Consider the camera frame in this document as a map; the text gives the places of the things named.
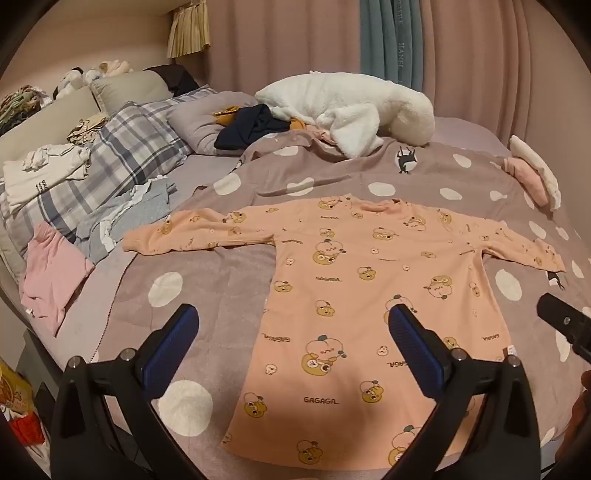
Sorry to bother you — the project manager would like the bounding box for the peach bear-print shirt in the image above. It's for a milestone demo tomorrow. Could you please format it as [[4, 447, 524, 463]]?
[[122, 194, 566, 464]]

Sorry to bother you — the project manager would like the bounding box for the grey-blue frilled garment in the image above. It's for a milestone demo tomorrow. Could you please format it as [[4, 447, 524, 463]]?
[[75, 178, 179, 267]]

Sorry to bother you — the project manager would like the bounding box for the plaid pillow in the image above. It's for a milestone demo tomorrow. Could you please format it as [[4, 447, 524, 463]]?
[[0, 85, 218, 259]]

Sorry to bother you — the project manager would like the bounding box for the beige headboard cushion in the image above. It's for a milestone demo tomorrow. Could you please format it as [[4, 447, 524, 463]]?
[[0, 85, 100, 151], [90, 70, 174, 114]]

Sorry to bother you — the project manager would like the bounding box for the colourful printed bag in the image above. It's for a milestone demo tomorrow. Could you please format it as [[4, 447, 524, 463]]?
[[0, 360, 45, 446]]

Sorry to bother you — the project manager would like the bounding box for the lavender bed sheet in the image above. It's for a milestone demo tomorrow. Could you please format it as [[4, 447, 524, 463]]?
[[55, 115, 513, 365]]

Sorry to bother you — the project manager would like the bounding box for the black cloth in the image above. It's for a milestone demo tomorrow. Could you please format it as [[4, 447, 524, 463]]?
[[145, 65, 200, 97]]

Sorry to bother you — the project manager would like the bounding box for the green knitted throw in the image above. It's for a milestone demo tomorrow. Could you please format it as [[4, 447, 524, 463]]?
[[0, 84, 47, 134]]

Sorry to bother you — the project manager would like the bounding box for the dark navy garment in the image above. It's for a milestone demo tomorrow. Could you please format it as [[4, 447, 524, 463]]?
[[213, 104, 301, 151]]

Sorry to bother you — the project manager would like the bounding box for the white plush dog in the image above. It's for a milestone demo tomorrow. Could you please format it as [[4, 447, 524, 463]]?
[[54, 68, 87, 99]]

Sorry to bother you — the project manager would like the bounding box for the cream plush toy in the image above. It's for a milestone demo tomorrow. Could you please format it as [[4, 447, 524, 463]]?
[[85, 60, 134, 80]]

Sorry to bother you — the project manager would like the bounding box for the white fleece garment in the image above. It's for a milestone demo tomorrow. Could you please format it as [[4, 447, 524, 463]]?
[[255, 71, 435, 158]]

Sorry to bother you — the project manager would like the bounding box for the beige patterned cloth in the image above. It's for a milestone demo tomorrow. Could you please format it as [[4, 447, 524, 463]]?
[[67, 113, 110, 145]]

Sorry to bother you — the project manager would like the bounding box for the grey pillow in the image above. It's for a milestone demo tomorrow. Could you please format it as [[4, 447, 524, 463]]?
[[166, 90, 259, 155]]

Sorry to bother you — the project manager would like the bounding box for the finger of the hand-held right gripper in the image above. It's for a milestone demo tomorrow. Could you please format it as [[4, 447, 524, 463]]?
[[536, 293, 591, 365]]

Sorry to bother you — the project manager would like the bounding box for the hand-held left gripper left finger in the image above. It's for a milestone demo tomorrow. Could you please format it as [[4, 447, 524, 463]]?
[[48, 302, 205, 480]]

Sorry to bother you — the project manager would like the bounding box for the white folded cloth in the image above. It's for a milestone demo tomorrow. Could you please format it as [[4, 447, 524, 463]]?
[[509, 135, 562, 211]]

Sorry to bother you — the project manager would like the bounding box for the pink curtain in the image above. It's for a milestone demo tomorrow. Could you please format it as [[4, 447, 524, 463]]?
[[208, 0, 591, 153]]

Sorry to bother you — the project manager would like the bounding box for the mauve polka-dot blanket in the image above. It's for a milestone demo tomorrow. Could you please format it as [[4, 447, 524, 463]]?
[[90, 129, 591, 480]]

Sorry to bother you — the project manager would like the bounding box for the teal curtain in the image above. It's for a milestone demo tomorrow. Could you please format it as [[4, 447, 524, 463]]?
[[359, 0, 424, 93]]

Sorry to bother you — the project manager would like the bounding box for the pink folded garment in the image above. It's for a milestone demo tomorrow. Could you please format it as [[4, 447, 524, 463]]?
[[21, 222, 96, 337]]

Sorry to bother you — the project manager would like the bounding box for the white folded shirt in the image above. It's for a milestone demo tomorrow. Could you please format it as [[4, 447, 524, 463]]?
[[2, 143, 92, 214]]

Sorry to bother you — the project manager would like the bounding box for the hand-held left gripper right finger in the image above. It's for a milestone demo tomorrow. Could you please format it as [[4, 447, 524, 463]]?
[[383, 302, 542, 480]]

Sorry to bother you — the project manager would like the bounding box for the beige pleated fabric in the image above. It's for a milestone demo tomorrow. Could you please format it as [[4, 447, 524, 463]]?
[[167, 0, 211, 58]]

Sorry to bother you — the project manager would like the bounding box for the mustard yellow cloth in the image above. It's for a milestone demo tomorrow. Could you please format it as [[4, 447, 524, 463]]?
[[212, 105, 308, 134]]

